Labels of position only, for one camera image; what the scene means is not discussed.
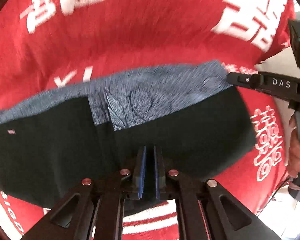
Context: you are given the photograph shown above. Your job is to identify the person right hand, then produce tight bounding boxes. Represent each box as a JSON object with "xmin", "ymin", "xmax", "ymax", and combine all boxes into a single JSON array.
[{"xmin": 287, "ymin": 114, "xmax": 300, "ymax": 178}]

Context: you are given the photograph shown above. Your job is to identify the black pants with blue trim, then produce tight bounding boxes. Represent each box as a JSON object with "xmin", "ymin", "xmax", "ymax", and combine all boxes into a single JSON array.
[{"xmin": 0, "ymin": 61, "xmax": 256, "ymax": 208}]

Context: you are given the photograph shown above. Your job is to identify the red blanket with white characters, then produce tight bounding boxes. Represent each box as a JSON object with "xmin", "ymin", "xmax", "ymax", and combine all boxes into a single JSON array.
[{"xmin": 0, "ymin": 0, "xmax": 295, "ymax": 239}]

